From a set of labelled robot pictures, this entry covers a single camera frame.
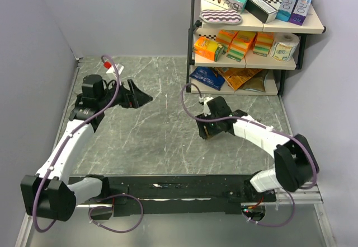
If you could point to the dark brown snack bag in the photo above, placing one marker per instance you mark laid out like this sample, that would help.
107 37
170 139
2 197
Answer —
257 82

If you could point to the right sponge pack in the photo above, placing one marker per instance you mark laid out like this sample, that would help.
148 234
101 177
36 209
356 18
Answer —
263 43

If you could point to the black frame beige shelf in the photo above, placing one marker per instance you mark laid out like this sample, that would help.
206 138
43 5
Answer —
276 76

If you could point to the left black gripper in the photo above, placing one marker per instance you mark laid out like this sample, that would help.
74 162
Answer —
131 100

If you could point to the striped sleep mask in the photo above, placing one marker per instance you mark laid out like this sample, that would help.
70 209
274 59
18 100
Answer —
227 17

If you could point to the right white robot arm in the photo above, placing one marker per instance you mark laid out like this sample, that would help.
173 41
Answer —
294 161

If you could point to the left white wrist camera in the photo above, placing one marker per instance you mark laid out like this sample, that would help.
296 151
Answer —
112 72

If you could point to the sponge pack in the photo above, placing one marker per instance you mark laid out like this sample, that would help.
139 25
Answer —
225 38
263 43
240 45

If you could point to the large brass padlock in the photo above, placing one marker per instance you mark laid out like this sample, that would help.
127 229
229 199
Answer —
206 132

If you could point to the left sponge pack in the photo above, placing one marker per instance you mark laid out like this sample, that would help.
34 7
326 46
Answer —
225 38

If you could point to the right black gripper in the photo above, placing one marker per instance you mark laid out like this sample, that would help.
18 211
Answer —
201 123

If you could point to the middle sponge pack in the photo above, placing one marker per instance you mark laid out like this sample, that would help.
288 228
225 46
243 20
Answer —
240 45

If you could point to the orange carton box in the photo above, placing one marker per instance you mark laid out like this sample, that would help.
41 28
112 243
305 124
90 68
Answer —
209 49

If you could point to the orange snack bag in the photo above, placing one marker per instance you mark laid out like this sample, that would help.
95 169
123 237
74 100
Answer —
236 77

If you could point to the black white carton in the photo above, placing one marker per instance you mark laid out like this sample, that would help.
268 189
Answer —
262 10

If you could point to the blue toothpaste box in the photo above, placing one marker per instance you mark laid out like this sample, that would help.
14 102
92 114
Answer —
285 10

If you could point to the blue snack bag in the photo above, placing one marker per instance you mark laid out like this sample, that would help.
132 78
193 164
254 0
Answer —
208 77

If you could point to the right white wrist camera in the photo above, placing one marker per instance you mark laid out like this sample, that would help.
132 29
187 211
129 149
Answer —
205 102

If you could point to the toilet paper roll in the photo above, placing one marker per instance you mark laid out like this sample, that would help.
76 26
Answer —
284 46

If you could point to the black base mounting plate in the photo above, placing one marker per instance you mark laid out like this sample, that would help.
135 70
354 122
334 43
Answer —
172 194

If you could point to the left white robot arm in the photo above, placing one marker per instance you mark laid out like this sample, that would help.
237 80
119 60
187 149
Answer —
48 194

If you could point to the aluminium frame rail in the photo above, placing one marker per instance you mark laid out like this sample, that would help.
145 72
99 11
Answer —
310 226

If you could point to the purple toothpaste box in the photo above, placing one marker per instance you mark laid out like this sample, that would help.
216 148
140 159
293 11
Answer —
300 12

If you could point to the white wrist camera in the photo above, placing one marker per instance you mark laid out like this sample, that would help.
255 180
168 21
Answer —
205 102
112 72

